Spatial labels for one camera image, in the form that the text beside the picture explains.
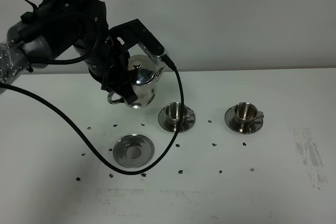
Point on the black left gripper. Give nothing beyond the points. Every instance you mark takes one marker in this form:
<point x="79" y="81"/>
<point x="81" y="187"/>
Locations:
<point x="109" y="65"/>

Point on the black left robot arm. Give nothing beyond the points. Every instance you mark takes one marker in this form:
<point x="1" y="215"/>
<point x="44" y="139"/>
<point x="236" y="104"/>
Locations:
<point x="56" y="32"/>

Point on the left stainless steel teacup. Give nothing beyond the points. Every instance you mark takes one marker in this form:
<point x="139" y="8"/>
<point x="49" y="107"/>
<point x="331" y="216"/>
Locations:
<point x="175" y="111"/>

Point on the stainless steel teacup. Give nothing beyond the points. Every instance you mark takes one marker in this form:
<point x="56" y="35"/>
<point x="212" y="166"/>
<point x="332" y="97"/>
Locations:
<point x="246" y="114"/>
<point x="175" y="111"/>

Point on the stainless steel teapot saucer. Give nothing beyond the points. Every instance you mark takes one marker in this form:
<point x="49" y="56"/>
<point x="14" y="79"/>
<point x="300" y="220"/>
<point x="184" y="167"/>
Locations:
<point x="133" y="151"/>

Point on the left stainless steel saucer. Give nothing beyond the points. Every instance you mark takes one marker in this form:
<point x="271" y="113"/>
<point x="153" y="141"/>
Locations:
<point x="172" y="126"/>

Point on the right stainless steel saucer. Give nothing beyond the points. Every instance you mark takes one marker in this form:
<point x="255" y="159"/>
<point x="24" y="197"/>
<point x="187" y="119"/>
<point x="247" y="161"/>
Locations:
<point x="236" y="127"/>

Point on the right stainless steel teacup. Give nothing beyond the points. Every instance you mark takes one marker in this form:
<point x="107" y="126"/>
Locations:
<point x="246" y="114"/>

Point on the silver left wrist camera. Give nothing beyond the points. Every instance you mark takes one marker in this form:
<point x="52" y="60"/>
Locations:
<point x="157" y="59"/>

